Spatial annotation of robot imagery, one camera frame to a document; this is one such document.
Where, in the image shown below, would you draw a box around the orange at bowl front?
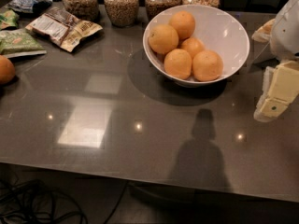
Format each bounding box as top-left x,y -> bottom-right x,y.
164,49 -> 192,79

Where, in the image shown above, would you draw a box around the brown snack bag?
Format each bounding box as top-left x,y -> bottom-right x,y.
25,7 -> 102,52

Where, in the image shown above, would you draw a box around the white ceramic bowl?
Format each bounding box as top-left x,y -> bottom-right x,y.
143,5 -> 249,88

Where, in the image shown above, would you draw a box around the glass jar far left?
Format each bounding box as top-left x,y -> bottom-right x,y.
62,0 -> 99,21

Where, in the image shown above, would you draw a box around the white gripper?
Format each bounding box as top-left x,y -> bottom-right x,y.
251,0 -> 299,122

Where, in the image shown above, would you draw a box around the blue snack bag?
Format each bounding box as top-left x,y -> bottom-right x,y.
7,0 -> 53,14

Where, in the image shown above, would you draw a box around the small green snack packet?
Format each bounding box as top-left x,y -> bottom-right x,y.
0,9 -> 19,30

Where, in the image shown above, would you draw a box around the black floor cables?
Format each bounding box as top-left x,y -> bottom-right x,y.
0,179 -> 129,224

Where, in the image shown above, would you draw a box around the green snack bag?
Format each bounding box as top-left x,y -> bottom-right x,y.
0,29 -> 47,58

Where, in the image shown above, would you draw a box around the orange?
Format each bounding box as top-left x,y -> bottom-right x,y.
149,24 -> 179,54
179,37 -> 205,59
0,56 -> 15,85
192,50 -> 223,82
164,49 -> 192,79
169,10 -> 195,40

